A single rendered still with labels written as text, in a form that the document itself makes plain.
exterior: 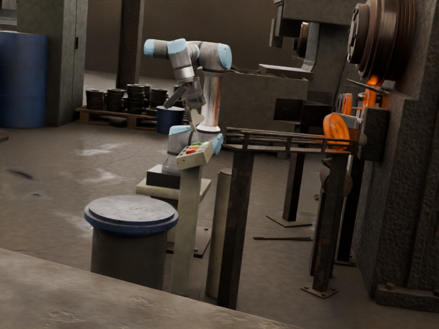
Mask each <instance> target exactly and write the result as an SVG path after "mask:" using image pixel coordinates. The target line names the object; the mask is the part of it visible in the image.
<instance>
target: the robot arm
mask: <svg viewBox="0 0 439 329"><path fill-rule="evenodd" d="M144 54H145V56H146V57H151V58H152V59H153V58H155V59H166V60H171V63H172V67H173V70H174V75H175V78H176V80H177V84H183V85H181V86H180V87H179V89H178V90H177V91H176V92H175V93H174V94H173V95H172V96H171V97H170V98H169V99H167V100H166V101H165V103H164V104H163V106H164V107H165V108H166V109H168V108H172V107H173V105H174V103H175V102H176V101H177V100H178V99H179V98H180V97H181V98H182V104H183V107H184V110H185V112H186V116H187V120H188V122H189V124H190V126H187V125H179V126H172V127H171V128H170V133H169V142H168V148H167V156H166V157H165V160H164V161H163V164H162V167H161V169H162V170H163V171H165V172H170V173H173V174H181V170H178V166H177V164H176V157H177V156H178V155H179V154H180V153H181V152H182V150H183V149H184V148H185V147H186V146H191V145H192V144H193V143H196V142H201V143H204V142H209V141H211V142H212V147H213V149H214V153H213V155H212V156H213V157H214V156H216V155H217V154H218V153H219V151H220V149H221V144H222V143H223V135H222V134H221V133H220V128H219V127H218V116H219V110H220V99H221V87H222V80H223V76H224V75H225V74H226V73H227V70H229V69H230V68H231V63H232V55H231V49H230V47H229V46H228V45H226V44H221V43H219V44H218V43H212V42H202V41H189V42H186V40H185V39H178V40H174V41H170V42H169V41H164V40H155V39H148V40H147V41H146V42H145V44H144ZM192 65H196V66H200V67H203V69H202V71H203V72H204V75H205V76H204V89H201V85H200V82H199V77H196V78H195V77H194V72H193V67H192ZM178 69H179V70H178ZM187 84H189V86H188V85H187ZM185 91H186V92H185ZM183 93H184V94H183ZM201 106H202V109H201V115H200V114H198V111H197V109H195V108H199V107H201ZM192 108H193V109H192ZM198 124H200V125H198ZM196 125H198V126H197V128H196Z"/></svg>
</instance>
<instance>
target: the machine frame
mask: <svg viewBox="0 0 439 329"><path fill-rule="evenodd" d="M415 6H416V15H415V30H414V38H413V42H412V48H411V51H410V56H409V59H408V62H407V65H406V68H405V70H404V73H403V75H402V77H401V78H400V80H399V81H397V82H396V81H389V80H385V81H384V83H383V84H382V85H381V86H380V87H376V88H378V89H382V90H385V91H388V92H389V94H387V93H385V94H386V95H387V96H384V95H383V99H382V103H381V104H379V103H375V105H374V107H380V108H386V109H388V111H389V120H388V123H387V130H386V134H385V141H384V145H383V153H382V159H381V161H380V162H373V161H365V167H364V171H363V178H362V183H361V190H360V195H359V202H358V207H357V214H356V218H355V226H354V231H353V238H352V243H351V247H352V249H353V253H354V255H355V258H356V261H357V264H358V266H359V269H360V272H361V275H362V277H363V281H364V282H365V286H366V289H367V291H368V295H369V297H370V298H375V301H376V303H377V304H380V305H385V306H394V307H403V308H408V309H416V310H422V311H430V312H435V313H439V0H415ZM380 92H381V91H380ZM382 93H384V92H382Z"/></svg>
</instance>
